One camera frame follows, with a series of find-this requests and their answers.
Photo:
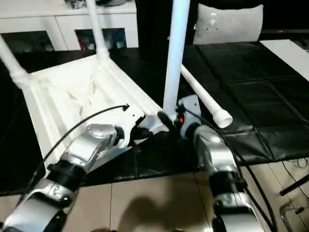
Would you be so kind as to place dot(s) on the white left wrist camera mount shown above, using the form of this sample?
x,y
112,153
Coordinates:
x,y
128,120

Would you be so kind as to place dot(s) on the black tall furniture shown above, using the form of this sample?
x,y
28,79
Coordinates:
x,y
152,21

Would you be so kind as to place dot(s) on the dark crumpled cloth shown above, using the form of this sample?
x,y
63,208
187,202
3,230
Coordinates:
x,y
74,3

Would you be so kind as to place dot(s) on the small white cup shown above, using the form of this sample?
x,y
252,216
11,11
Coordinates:
x,y
119,45

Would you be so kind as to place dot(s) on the black work mat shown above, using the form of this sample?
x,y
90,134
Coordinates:
x,y
253,96

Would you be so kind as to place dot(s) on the black work table leg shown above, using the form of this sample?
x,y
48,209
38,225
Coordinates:
x,y
294,184

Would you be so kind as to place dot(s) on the grey metal stand frame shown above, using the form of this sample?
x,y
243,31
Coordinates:
x,y
286,215

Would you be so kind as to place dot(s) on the white flat sheet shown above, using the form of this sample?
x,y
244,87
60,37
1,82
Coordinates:
x,y
289,55

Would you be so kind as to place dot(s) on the white plastic table leg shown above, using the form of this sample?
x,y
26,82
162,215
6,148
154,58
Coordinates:
x,y
96,29
175,48
205,96
9,60

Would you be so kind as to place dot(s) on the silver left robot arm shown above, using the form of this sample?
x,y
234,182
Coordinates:
x,y
84,147

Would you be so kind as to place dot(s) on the white glass-door cabinet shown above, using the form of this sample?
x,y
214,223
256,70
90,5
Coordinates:
x,y
48,19

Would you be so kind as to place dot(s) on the white plastic table top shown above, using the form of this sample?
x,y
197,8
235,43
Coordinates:
x,y
72,96

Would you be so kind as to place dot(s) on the grey printed cushion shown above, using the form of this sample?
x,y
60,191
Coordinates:
x,y
229,26

